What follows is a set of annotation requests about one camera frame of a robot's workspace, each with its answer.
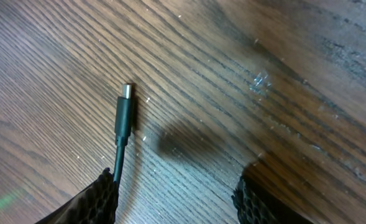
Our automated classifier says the black USB charging cable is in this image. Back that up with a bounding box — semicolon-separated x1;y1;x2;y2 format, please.
111;83;134;184

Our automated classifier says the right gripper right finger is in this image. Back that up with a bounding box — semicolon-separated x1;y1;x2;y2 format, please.
231;164;313;224

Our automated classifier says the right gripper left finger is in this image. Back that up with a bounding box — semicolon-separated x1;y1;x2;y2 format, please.
37;167;119;224

